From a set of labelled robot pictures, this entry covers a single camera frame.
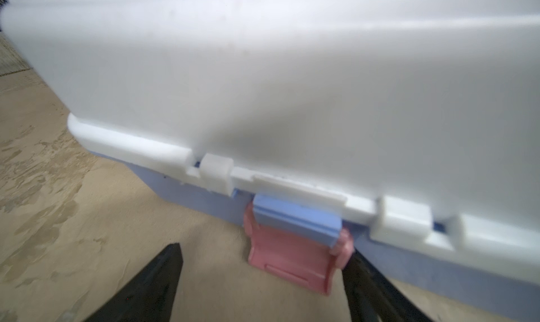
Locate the white and blue toolbox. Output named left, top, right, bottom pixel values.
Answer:
left=1, top=0, right=539, bottom=321

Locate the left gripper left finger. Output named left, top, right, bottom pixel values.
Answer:
left=86, top=243, right=184, bottom=322

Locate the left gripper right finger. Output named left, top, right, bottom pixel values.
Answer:
left=342, top=251, right=432, bottom=322

